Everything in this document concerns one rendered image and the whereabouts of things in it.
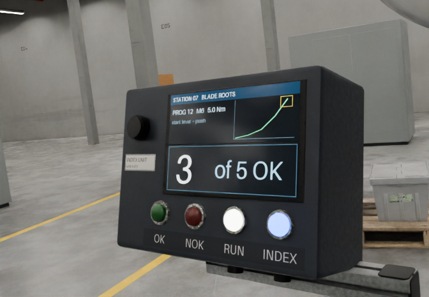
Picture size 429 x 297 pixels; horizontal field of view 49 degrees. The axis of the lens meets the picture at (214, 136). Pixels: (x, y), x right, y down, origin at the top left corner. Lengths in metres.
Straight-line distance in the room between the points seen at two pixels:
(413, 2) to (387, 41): 7.64
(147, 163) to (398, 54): 7.39
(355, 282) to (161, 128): 0.26
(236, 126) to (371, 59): 7.46
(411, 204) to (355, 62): 4.64
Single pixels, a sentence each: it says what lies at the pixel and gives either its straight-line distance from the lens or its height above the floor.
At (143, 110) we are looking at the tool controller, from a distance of 0.56.
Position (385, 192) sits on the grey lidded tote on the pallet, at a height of 0.37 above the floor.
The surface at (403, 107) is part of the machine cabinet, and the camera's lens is 7.87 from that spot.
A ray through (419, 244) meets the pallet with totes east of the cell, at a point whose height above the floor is 0.02.
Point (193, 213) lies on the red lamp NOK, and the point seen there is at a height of 1.12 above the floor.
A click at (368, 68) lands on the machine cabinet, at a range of 7.91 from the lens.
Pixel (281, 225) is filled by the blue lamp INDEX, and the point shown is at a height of 1.12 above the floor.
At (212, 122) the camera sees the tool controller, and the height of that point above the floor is 1.21.
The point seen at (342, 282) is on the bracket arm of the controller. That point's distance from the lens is 0.51.
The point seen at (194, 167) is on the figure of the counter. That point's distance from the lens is 0.49.
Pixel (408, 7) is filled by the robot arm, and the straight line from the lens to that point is 0.23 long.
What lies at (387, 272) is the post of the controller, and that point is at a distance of 0.48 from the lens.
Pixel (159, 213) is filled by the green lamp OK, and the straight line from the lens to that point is 0.51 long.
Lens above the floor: 1.25
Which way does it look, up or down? 6 degrees down
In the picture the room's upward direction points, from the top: 7 degrees counter-clockwise
